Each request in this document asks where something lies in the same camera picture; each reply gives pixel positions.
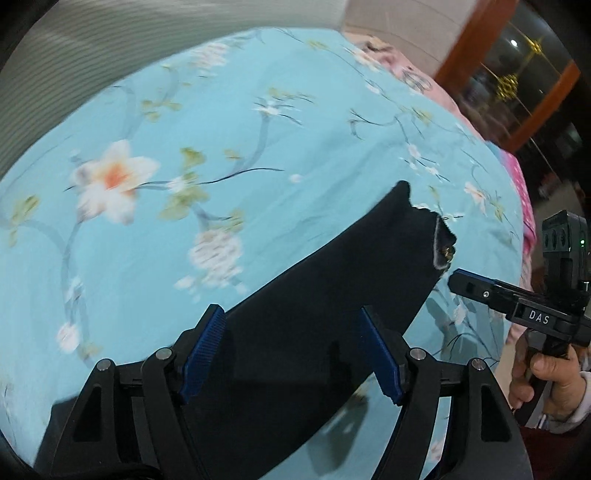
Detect pink floral quilt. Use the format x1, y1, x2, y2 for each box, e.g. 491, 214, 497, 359
342, 31, 465, 121

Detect person's dark red clothing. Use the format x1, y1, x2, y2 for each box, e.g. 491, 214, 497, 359
517, 422, 591, 480

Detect pink dotted cloth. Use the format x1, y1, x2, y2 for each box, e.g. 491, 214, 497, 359
501, 148, 539, 347

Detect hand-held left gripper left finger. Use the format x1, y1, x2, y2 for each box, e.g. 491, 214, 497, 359
34, 304, 227, 480

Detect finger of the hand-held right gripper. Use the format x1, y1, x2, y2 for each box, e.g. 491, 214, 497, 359
449, 269, 525, 320

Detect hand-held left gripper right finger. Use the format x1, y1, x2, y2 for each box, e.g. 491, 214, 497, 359
360, 305, 535, 480

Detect person's right hand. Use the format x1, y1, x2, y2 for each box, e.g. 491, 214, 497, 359
507, 330, 591, 422

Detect wooden glass-door cabinet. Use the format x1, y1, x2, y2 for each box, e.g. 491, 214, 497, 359
434, 0, 583, 154

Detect dark navy pants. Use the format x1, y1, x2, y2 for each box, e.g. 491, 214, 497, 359
34, 180, 459, 480

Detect blue floral bedsheet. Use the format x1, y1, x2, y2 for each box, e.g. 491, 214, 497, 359
0, 27, 532, 480

